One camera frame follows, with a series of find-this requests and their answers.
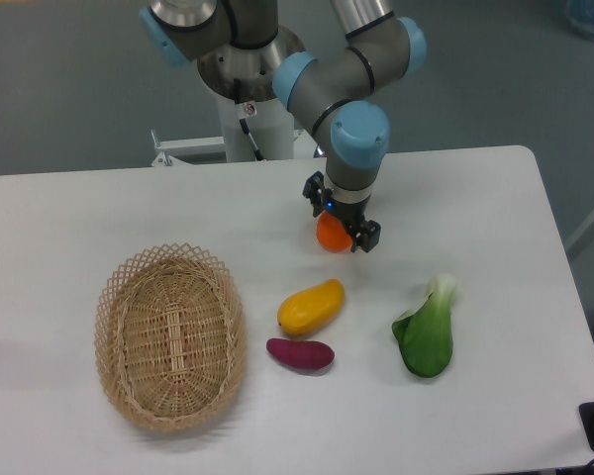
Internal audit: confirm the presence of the orange fruit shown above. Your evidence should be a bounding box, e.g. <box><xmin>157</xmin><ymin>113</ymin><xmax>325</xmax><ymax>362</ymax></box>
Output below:
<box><xmin>316</xmin><ymin>212</ymin><xmax>352</xmax><ymax>252</ymax></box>

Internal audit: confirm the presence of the yellow mango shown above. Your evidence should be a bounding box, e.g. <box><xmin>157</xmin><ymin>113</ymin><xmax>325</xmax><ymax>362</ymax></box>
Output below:
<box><xmin>277</xmin><ymin>279</ymin><xmax>345</xmax><ymax>336</ymax></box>

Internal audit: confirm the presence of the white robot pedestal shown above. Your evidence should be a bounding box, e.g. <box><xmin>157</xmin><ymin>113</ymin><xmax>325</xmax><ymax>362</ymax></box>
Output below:
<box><xmin>150</xmin><ymin>27</ymin><xmax>328</xmax><ymax>167</ymax></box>

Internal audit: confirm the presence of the green bok choy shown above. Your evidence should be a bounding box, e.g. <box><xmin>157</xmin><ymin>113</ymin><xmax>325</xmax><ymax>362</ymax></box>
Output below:
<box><xmin>391</xmin><ymin>273</ymin><xmax>457</xmax><ymax>378</ymax></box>

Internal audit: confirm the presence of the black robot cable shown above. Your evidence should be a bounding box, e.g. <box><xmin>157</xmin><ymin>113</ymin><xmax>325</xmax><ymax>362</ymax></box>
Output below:
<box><xmin>233</xmin><ymin>77</ymin><xmax>266</xmax><ymax>162</ymax></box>

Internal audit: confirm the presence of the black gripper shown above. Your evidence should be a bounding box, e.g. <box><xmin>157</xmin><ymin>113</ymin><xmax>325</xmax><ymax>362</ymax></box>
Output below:
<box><xmin>302</xmin><ymin>171</ymin><xmax>381</xmax><ymax>253</ymax></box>

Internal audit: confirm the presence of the purple sweet potato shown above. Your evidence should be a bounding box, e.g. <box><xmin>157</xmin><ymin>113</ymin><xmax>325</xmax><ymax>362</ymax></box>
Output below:
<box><xmin>266</xmin><ymin>338</ymin><xmax>335</xmax><ymax>371</ymax></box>

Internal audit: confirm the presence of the woven wicker basket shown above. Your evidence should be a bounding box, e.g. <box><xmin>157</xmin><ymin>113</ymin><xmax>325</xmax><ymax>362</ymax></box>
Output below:
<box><xmin>94</xmin><ymin>243</ymin><xmax>248</xmax><ymax>433</ymax></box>

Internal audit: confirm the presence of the blue object top right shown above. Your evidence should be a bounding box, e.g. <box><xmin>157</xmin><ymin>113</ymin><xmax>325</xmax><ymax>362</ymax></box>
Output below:
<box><xmin>565</xmin><ymin>0</ymin><xmax>594</xmax><ymax>41</ymax></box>

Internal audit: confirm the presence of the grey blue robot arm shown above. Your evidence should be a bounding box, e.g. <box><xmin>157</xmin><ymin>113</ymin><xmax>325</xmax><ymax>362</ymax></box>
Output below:
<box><xmin>140</xmin><ymin>1</ymin><xmax>427</xmax><ymax>251</ymax></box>

